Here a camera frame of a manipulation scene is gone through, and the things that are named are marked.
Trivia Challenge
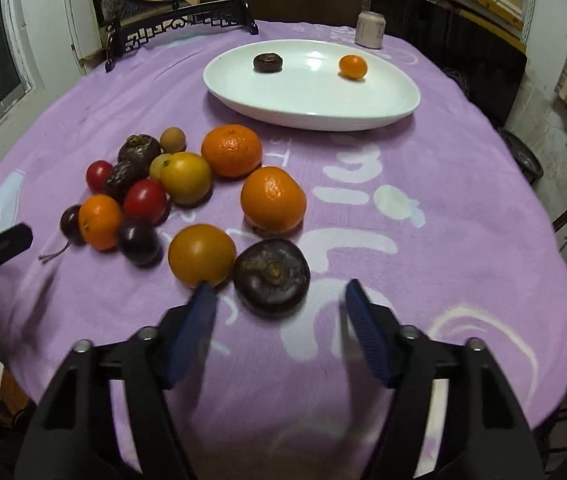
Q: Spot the yellow orange front fruit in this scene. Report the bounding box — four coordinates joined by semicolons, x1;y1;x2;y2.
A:
167;223;236;288

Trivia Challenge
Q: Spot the small orange kumquat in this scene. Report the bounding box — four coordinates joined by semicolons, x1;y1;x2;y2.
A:
339;54;368;80

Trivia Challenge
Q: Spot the purple tablecloth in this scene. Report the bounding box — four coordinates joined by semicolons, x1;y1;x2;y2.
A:
0;23;567;479

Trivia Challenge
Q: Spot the white ceramic cup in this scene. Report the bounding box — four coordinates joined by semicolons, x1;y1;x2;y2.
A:
355;11;387;50

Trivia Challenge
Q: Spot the yellow orange fruit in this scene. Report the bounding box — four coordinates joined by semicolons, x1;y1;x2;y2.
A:
161;152;213;206
167;223;236;288

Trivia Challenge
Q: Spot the small green yellow fruit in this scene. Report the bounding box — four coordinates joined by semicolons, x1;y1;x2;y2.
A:
149;153;172;181

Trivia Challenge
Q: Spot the yellow orange fruit middle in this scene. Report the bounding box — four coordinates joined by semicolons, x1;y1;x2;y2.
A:
161;152;213;206

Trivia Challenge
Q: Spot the large orange tangerine back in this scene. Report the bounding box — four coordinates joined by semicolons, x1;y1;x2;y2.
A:
201;124;262;179

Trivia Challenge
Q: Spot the red tomato middle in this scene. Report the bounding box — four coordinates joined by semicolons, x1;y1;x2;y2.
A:
123;179;168;226

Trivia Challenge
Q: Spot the dark purple plum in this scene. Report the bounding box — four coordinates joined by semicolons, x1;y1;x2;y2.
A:
117;218;162;266

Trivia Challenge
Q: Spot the small orange tangerine left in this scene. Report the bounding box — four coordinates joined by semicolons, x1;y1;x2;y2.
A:
78;194;124;252

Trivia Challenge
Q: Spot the small tan longan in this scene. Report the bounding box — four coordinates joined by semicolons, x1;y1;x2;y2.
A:
160;127;187;154

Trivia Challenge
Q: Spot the dark wrinkled fruit middle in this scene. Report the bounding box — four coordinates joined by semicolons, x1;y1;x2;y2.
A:
104;160;142;203

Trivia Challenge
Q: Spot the dark cherry with stem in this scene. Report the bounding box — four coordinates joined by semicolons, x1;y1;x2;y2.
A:
38;204;86;263

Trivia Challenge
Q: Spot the large orange tangerine right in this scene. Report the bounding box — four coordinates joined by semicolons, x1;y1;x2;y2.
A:
240;166;307;234

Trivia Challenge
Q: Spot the white oval plate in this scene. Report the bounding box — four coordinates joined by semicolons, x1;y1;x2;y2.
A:
203;39;421;132

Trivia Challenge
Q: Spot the large dark mangosteen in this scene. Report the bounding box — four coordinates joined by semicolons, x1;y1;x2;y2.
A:
232;238;311;318

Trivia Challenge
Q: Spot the red tomato left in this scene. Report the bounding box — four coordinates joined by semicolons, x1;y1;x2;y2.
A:
86;160;113;194

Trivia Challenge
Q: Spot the dark wrinkled fruit back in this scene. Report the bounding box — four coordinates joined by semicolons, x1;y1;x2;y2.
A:
117;133;163;167

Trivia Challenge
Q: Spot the small dark fruit on plate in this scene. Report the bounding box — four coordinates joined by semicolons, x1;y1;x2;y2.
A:
253;52;283;74

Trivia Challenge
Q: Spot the large orange tangerine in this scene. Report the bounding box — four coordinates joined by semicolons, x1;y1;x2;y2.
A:
240;166;307;234
201;124;262;179

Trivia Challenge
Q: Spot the dark wrinkled fruit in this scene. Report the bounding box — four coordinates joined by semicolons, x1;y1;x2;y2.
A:
104;160;142;203
117;133;163;167

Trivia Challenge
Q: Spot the black round stool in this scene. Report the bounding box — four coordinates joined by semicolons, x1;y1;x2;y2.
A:
498;128;544;186

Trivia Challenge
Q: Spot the red tomato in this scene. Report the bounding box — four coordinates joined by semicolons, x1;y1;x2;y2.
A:
86;160;113;194
123;179;168;226

